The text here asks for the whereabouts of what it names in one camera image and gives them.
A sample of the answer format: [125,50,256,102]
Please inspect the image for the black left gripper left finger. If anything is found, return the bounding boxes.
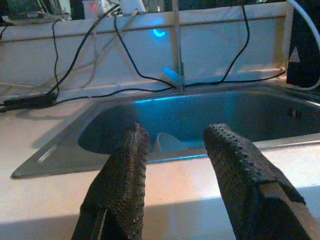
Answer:
[71,122,150,240]

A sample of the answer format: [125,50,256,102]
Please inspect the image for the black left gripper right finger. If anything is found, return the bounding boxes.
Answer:
[203,123,312,240]

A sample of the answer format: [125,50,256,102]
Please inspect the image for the white ribbed bowl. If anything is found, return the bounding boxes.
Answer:
[152,132,188,153]

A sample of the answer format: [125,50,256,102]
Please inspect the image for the black kitchen appliance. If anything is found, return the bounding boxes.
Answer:
[286,0,320,88]

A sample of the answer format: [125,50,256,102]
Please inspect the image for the stainless steel sink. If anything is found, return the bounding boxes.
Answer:
[11,83,320,180]

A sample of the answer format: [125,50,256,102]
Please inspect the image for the black power adapter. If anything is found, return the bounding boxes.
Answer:
[3,91,57,111]

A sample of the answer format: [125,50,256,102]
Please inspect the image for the metal faucet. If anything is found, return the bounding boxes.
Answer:
[162,0,186,92]

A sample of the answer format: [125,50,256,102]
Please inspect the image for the long black counter cable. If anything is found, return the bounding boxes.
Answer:
[56,67,286,105]

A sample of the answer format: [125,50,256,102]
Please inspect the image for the black power cable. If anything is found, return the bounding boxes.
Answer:
[51,3,121,96]
[51,19,61,97]
[219,0,251,83]
[112,13,176,88]

